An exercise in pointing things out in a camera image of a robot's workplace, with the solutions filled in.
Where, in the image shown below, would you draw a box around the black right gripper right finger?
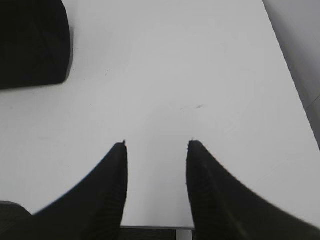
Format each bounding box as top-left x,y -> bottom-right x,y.
186,140 -> 320,240

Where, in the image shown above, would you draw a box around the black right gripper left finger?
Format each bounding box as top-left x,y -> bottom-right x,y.
0,141 -> 128,240

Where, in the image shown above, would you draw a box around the black tote bag tan handles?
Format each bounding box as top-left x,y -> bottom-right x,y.
0,0 -> 71,90

